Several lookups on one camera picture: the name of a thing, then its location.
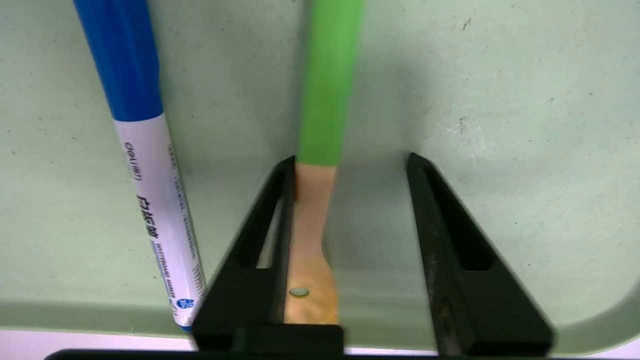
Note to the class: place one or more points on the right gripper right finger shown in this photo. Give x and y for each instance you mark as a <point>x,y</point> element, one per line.
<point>475,300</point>

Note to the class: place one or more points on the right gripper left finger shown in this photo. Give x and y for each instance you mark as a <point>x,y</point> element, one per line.
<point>245,295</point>

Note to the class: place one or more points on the blue white whiteboard marker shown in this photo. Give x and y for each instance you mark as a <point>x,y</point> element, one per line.
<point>150,175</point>

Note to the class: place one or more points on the light green plastic tray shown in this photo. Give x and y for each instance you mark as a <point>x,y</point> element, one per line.
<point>500,100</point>

